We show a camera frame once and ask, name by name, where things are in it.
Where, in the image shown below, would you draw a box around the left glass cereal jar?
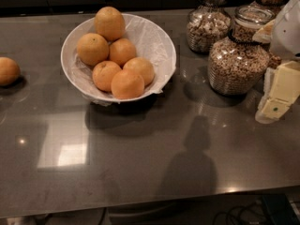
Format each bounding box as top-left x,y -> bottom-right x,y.
187,0 -> 232,53

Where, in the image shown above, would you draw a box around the white bowl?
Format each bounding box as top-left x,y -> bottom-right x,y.
60,13 -> 177,105

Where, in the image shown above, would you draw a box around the white paper bowl liner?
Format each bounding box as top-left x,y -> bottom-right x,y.
70,13 -> 176,107

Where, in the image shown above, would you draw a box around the black cables under table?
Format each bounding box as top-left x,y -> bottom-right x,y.
212,202 -> 266,225

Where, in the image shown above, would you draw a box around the orange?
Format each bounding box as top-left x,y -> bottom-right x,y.
123,57 -> 155,86
0,57 -> 21,86
92,61 -> 121,92
76,33 -> 109,67
112,69 -> 144,99
94,7 -> 126,41
109,38 -> 137,67

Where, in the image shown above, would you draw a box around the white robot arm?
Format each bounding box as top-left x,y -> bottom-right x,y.
252,0 -> 300,124

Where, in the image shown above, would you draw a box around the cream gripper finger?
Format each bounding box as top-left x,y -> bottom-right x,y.
252,20 -> 275,44
255,61 -> 300,124

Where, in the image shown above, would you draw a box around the right glass cereal jar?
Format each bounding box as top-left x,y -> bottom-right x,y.
268,55 -> 281,68

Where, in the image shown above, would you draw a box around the orange on table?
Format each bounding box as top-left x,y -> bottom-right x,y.
0,57 -> 21,86

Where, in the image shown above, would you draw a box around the front glass cereal jar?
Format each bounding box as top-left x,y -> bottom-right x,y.
207,6 -> 275,96

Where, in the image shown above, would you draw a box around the glass cereal jar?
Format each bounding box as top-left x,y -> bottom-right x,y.
187,0 -> 232,53
268,55 -> 281,68
207,6 -> 275,96

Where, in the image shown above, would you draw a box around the black box under table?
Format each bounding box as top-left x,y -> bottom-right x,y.
262,194 -> 300,225

